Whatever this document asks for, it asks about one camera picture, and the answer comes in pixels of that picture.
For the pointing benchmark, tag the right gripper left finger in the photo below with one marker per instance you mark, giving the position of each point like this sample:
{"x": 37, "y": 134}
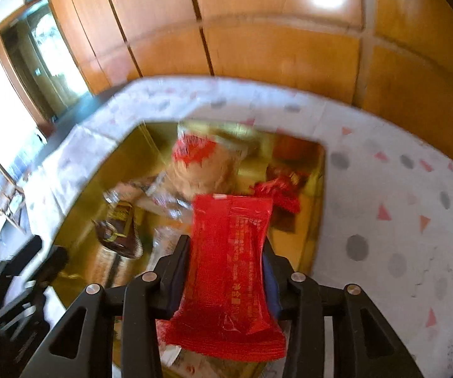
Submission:
{"x": 81, "y": 343}

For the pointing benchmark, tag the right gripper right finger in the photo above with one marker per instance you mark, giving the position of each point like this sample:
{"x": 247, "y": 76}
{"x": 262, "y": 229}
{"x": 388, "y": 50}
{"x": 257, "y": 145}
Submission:
{"x": 364, "y": 343}

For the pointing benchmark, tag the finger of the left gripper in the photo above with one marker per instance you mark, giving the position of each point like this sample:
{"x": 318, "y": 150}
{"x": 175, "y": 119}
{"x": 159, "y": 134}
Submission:
{"x": 53, "y": 259}
{"x": 18, "y": 262}

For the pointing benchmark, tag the dark brown chocolate packet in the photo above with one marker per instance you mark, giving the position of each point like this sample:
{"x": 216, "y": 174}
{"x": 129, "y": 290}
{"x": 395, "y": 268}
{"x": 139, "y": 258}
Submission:
{"x": 118, "y": 233}

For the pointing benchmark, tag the small white snack packet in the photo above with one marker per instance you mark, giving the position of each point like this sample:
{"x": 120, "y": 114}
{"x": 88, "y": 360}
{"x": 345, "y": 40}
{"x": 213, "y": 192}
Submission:
{"x": 177, "y": 362}

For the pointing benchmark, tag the yellow-edged clear snack packet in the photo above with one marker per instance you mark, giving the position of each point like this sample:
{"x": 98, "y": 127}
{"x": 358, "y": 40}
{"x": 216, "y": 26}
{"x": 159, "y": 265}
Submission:
{"x": 151, "y": 194}

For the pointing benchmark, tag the red snack packet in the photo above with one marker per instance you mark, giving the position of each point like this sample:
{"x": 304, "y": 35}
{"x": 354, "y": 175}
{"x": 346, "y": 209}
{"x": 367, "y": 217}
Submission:
{"x": 223, "y": 312}

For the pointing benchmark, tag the round cake clear packet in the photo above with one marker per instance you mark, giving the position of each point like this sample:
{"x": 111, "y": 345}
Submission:
{"x": 203, "y": 163}

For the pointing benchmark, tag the red foil candy packet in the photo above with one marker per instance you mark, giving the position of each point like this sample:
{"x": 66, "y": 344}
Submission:
{"x": 283, "y": 185}

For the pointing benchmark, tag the wooden chair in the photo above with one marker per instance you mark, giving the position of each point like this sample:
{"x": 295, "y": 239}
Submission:
{"x": 12, "y": 199}

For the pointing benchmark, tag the gold tin box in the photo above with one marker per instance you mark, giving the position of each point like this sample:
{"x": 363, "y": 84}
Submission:
{"x": 146, "y": 152}

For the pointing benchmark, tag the patterned white tablecloth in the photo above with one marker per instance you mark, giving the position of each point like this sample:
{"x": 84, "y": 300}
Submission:
{"x": 388, "y": 223}

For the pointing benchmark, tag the wooden door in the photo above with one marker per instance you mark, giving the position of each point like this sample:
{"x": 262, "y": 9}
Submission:
{"x": 38, "y": 63}

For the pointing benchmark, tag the wooden wall cabinet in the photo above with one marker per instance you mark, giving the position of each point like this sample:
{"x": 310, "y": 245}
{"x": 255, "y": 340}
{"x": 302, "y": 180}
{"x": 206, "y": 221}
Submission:
{"x": 391, "y": 58}

